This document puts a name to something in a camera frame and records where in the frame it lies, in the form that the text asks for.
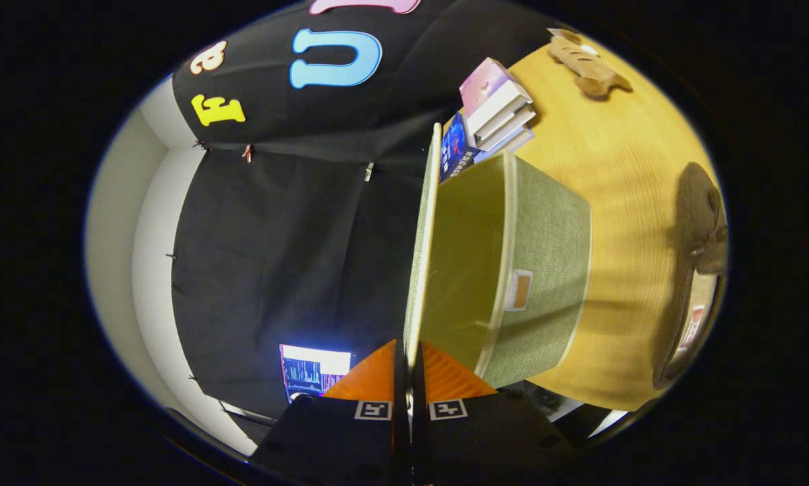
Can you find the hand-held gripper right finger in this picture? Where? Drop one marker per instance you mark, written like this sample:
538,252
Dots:
417,418

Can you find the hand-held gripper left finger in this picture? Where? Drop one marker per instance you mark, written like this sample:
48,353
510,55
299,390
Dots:
400,418

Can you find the green fabric storage box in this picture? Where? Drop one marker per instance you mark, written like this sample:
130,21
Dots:
546,270

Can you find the brown fuzzy slipper shoe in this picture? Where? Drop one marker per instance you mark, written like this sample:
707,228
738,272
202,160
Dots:
698,202

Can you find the computer monitor screen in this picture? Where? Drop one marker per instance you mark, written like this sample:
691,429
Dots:
313,371

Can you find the black backdrop cloth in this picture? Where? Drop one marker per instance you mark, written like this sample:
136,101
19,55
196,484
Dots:
276,236

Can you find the silver clip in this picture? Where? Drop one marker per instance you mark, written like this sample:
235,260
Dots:
368,172

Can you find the blue cover book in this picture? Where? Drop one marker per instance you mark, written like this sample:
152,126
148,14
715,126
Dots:
455,148

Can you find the white paperback book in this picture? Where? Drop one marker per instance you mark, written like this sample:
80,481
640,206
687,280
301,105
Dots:
515,143
509,125

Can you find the reddish clip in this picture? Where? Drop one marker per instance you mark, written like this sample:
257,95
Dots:
247,153

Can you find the pink cover book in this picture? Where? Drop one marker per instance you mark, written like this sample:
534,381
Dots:
488,84

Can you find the brown bread-shaped plush toy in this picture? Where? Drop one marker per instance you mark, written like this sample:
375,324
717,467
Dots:
590,67

